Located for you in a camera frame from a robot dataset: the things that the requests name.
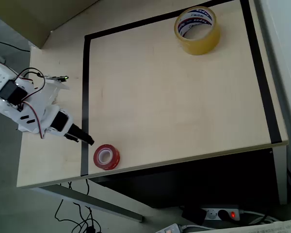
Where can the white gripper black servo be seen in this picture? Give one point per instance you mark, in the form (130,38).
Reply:
(61,123)

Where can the red tape roll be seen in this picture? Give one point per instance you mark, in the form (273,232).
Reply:
(107,157)

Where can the yellow packing tape roll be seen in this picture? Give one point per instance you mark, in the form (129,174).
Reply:
(203,41)

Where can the grey metal desk foot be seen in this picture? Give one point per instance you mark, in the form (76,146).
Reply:
(92,200)

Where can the small white power strip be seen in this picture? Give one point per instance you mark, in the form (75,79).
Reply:
(168,228)

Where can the black power adapter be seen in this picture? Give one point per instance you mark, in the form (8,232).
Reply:
(193,215)

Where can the black round plug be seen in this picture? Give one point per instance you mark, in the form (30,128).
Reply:
(223,214)

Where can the grey desk side leg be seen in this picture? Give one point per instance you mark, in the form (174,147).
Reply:
(281,174)

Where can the printed paper sheet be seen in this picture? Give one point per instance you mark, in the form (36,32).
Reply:
(269,228)

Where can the white camera mount green LED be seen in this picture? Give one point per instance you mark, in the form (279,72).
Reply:
(57,82)

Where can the white power strip red switch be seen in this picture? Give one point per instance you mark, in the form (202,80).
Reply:
(212,214)

